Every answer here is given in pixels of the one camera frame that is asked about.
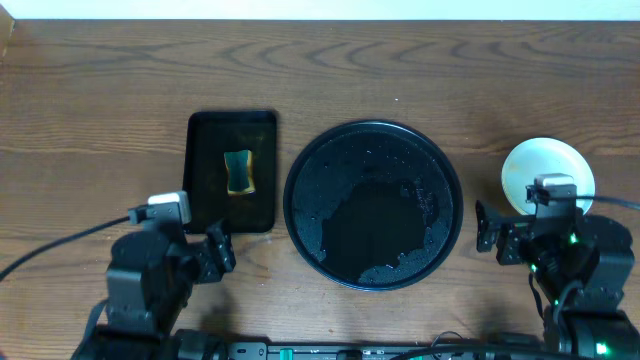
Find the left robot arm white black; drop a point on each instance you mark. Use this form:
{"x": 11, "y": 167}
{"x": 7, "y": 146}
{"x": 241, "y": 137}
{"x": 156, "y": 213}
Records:
{"x": 149, "y": 281}

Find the light green plate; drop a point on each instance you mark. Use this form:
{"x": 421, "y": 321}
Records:
{"x": 543, "y": 156}

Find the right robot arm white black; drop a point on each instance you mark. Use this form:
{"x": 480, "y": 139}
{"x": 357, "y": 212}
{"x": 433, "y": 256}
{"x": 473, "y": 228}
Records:
{"x": 580, "y": 263}

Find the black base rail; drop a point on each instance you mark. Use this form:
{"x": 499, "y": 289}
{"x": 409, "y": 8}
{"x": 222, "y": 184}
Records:
{"x": 263, "y": 351}

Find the black round tray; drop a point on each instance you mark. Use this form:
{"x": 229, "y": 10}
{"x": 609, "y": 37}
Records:
{"x": 373, "y": 205}

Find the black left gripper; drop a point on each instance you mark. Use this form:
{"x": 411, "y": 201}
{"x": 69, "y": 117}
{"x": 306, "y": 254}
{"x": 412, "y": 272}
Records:
{"x": 209, "y": 257}

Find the yellow sponge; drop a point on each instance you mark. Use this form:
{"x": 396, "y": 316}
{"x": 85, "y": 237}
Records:
{"x": 239, "y": 166}

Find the black rectangular tray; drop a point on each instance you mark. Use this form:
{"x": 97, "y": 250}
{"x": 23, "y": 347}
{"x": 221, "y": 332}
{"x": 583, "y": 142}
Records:
{"x": 209, "y": 135}

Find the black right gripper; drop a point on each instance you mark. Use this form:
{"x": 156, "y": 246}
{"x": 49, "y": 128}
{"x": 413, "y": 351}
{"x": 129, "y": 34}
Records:
{"x": 514, "y": 228}

